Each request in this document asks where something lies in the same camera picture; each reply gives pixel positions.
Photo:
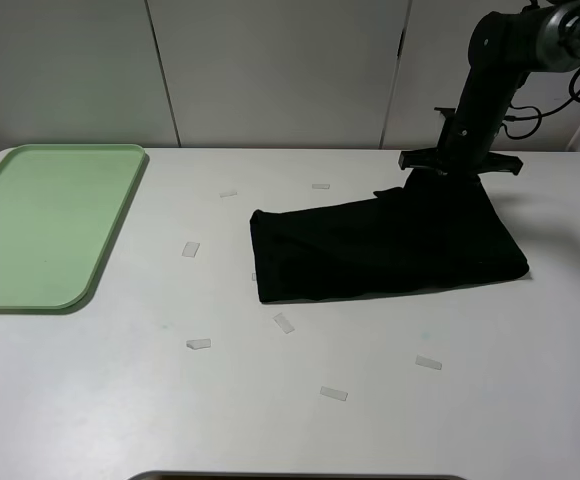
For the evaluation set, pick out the black short sleeve t-shirt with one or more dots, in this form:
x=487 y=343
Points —
x=434 y=233

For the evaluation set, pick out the white tape piece back left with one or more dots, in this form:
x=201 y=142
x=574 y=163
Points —
x=229 y=193

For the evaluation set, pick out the white tape piece left front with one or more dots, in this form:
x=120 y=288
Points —
x=198 y=344

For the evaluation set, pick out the green plastic tray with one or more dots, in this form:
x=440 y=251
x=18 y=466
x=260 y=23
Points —
x=60 y=206

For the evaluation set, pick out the white tape piece near tray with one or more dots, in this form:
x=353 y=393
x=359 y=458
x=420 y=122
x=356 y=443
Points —
x=190 y=249

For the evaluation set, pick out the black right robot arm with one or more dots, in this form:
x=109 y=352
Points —
x=504 y=50

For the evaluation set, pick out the white tape piece right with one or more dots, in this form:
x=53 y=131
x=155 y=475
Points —
x=428 y=363

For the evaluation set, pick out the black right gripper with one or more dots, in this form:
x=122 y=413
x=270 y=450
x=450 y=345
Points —
x=463 y=148

